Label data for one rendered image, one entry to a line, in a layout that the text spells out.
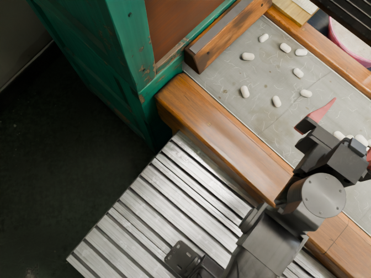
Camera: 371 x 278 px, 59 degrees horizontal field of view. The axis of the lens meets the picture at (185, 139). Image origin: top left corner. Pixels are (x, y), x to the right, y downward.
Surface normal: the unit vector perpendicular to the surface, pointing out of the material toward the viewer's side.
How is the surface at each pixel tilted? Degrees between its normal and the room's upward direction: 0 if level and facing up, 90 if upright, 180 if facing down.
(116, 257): 0
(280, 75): 0
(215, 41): 67
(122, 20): 90
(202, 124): 0
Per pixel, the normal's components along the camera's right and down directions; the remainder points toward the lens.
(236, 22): 0.66, 0.51
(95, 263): 0.00, -0.25
